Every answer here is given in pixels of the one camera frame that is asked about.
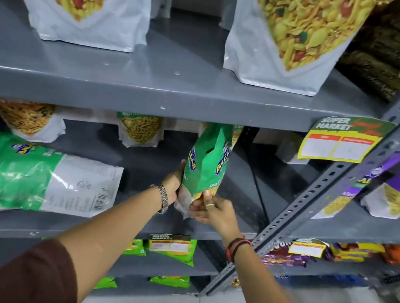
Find person's left hand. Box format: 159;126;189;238
158;156;188;208

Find person's right hand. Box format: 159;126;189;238
184;187;250;248

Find green snack packet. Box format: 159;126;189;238
172;117;237;224

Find person's left forearm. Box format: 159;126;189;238
46;173;166;303

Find small yellow price label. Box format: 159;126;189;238
288;235;331;260
147;229;192;259

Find red and black wristband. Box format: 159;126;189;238
223;235;254;266

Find small light green packet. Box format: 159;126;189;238
93;274;120;294
143;231;199;268
122;237;149;260
148;270;192;290

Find grey metal shelf rack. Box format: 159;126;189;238
0;0;400;303

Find pile of dark purple packets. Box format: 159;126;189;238
261;240;313;272

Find row of blue packets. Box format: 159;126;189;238
273;261;363;297

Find large green yellow price label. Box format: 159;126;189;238
297;106;398;175

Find large green white snack bag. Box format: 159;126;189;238
0;131;127;235

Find pile of yellow snack packets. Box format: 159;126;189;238
325;236;387;270

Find brown sleeve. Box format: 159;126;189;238
0;229;88;303

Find silver chain bracelet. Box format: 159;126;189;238
146;182;173;216

